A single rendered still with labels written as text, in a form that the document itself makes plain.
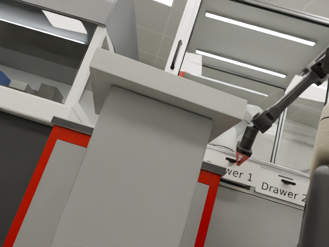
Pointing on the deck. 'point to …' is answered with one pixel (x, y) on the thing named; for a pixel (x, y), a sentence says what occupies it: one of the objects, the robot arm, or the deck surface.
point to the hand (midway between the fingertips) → (238, 163)
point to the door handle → (176, 54)
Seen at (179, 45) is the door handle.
